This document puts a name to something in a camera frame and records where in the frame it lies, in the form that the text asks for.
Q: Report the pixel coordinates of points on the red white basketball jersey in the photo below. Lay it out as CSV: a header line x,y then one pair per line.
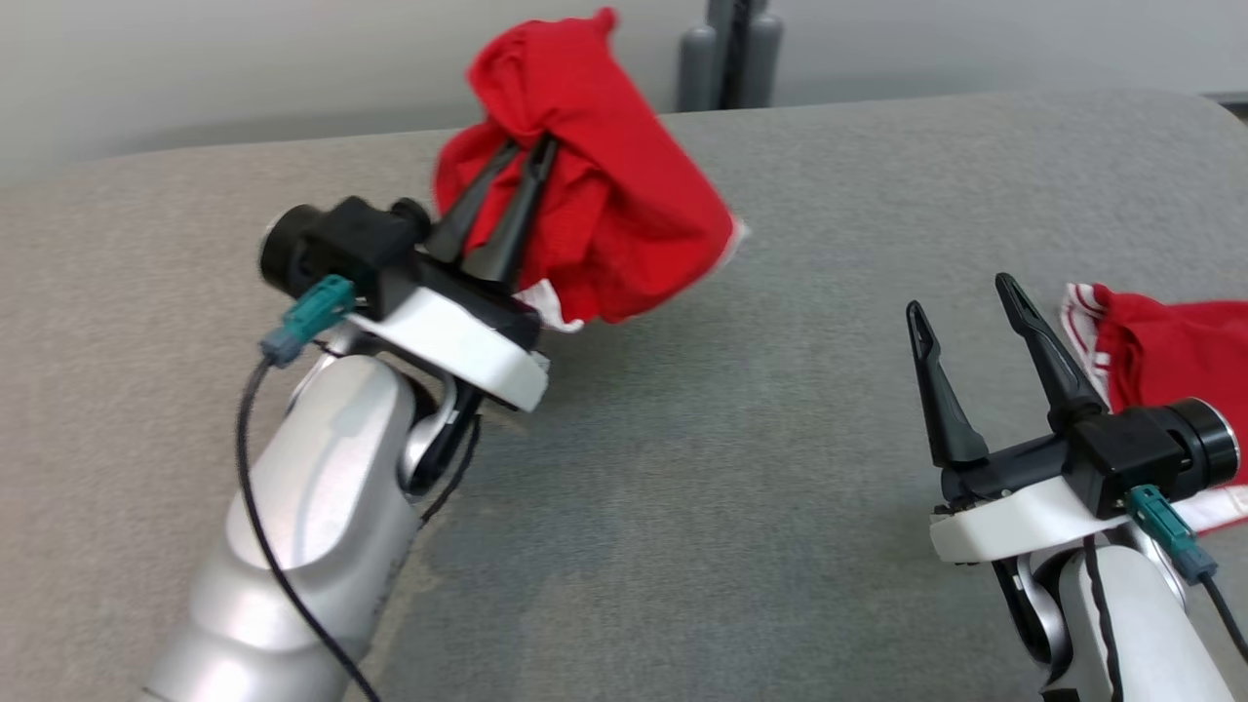
x,y
1180,351

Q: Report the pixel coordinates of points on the red basketball shorts white trim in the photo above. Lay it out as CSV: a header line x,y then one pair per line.
x,y
624,195

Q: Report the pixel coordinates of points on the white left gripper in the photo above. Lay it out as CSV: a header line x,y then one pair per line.
x,y
458,341

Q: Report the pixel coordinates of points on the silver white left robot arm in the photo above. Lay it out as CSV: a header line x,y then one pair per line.
x,y
312,507

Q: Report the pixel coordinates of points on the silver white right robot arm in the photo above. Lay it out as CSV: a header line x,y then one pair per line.
x,y
1150,643

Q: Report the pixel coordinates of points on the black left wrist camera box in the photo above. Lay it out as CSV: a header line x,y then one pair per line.
x,y
366,244

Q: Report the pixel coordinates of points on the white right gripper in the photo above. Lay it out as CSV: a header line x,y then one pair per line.
x,y
1004,522

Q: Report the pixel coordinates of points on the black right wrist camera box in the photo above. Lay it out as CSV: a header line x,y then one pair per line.
x,y
1121,458

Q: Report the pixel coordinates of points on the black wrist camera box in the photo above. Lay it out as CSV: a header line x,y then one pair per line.
x,y
366,244
1121,458

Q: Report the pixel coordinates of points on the grey fabric sofa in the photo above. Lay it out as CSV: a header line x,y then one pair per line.
x,y
731,468

